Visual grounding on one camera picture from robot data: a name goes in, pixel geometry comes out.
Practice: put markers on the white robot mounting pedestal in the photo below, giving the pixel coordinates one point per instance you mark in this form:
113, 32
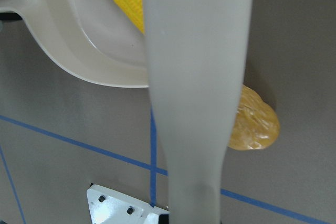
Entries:
110, 206

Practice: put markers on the beige plastic dustpan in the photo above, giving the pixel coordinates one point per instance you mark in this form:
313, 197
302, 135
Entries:
91, 39

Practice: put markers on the beige hand brush black bristles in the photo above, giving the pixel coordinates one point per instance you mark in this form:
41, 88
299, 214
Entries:
196, 52

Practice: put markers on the brown toy potato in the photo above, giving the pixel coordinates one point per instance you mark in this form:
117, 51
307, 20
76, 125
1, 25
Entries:
256, 126

